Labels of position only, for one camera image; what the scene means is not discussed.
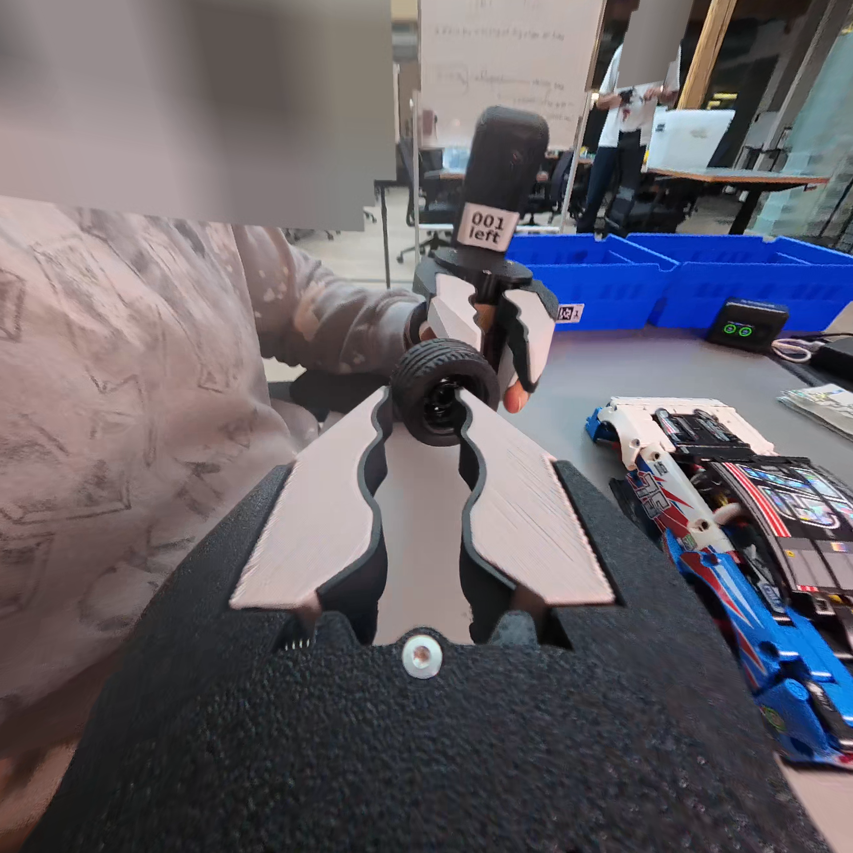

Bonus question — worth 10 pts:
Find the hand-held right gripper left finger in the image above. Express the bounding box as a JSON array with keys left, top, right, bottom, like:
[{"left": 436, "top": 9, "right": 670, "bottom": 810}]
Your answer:
[{"left": 230, "top": 385, "right": 395, "bottom": 645}]

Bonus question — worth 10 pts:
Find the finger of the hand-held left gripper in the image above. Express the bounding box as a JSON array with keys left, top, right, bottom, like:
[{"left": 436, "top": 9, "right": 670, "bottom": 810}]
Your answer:
[
  {"left": 425, "top": 273, "right": 483, "bottom": 354},
  {"left": 498, "top": 288, "right": 558, "bottom": 394}
]

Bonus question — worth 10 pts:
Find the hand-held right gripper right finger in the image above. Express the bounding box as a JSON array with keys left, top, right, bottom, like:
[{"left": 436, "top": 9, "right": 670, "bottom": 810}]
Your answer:
[{"left": 457, "top": 392, "right": 616, "bottom": 645}]

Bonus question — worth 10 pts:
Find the black toy wheel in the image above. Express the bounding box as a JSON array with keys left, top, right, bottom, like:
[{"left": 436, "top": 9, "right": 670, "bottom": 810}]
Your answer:
[{"left": 390, "top": 338, "right": 501, "bottom": 447}]

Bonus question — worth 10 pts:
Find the blue white toy race car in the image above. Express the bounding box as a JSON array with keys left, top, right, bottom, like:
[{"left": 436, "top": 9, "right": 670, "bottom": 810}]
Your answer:
[{"left": 586, "top": 396, "right": 853, "bottom": 767}]

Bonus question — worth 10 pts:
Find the person's left forearm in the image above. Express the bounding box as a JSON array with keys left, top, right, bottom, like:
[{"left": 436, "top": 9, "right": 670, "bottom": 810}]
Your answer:
[{"left": 233, "top": 225, "right": 427, "bottom": 375}]

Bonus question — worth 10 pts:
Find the grey desk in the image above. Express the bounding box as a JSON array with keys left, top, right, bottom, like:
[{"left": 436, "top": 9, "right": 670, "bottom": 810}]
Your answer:
[{"left": 263, "top": 327, "right": 853, "bottom": 853}]

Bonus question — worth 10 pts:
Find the black office chair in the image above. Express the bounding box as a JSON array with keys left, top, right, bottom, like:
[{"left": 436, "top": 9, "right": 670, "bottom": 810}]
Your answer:
[
  {"left": 396, "top": 133, "right": 467, "bottom": 264},
  {"left": 520, "top": 150, "right": 575, "bottom": 227}
]

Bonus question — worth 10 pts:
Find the blue plastic bin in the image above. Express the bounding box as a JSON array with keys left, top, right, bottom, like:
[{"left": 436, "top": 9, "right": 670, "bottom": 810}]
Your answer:
[
  {"left": 626, "top": 233, "right": 853, "bottom": 332},
  {"left": 505, "top": 233, "right": 679, "bottom": 332}
]

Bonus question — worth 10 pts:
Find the large whiteboard on stand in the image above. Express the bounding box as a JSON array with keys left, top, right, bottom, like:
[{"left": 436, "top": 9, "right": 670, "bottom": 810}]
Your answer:
[{"left": 412, "top": 0, "right": 609, "bottom": 267}]

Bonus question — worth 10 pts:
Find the white storage bin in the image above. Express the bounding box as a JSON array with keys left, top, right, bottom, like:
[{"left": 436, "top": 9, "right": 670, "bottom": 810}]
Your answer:
[{"left": 648, "top": 108, "right": 736, "bottom": 171}]

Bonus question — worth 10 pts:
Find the black battery charger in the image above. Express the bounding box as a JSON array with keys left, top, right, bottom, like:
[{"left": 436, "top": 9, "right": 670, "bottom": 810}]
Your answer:
[{"left": 708, "top": 299, "right": 790, "bottom": 353}]

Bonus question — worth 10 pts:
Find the person's bleached grey sweatshirt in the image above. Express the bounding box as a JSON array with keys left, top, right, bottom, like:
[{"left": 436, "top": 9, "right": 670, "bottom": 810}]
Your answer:
[{"left": 0, "top": 196, "right": 321, "bottom": 853}]

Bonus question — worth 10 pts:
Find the wooden top table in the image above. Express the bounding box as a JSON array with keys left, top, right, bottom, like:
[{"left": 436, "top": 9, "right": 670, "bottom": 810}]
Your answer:
[{"left": 645, "top": 167, "right": 830, "bottom": 234}]

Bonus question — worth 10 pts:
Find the toy sticker sheet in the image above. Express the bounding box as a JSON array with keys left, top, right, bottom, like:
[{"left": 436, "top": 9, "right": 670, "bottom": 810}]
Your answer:
[{"left": 777, "top": 383, "right": 853, "bottom": 441}]

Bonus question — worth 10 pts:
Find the black power adapter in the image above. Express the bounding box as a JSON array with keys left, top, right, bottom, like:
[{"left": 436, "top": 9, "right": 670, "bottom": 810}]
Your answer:
[{"left": 809, "top": 336, "right": 853, "bottom": 381}]

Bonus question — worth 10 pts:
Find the wooden support post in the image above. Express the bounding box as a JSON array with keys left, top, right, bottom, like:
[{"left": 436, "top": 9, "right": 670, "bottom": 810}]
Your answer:
[{"left": 678, "top": 0, "right": 737, "bottom": 111}]

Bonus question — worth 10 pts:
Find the white cable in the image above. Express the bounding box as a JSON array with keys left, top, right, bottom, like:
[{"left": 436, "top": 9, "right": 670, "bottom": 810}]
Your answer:
[{"left": 772, "top": 336, "right": 827, "bottom": 364}]

